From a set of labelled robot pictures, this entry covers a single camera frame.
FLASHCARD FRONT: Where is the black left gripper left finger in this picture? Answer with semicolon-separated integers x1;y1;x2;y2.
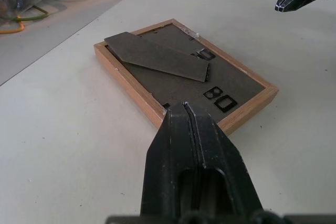
140;102;199;218

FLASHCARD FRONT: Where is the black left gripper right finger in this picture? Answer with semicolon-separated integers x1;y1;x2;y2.
186;102;265;217

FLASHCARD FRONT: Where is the wooden picture frame back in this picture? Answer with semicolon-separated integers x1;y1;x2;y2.
93;18;280;137

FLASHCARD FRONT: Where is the green looped flower stem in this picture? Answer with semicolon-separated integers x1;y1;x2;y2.
12;5;50;23

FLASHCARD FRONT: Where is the orange looped stem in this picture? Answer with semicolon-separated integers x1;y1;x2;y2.
0;21;25;35

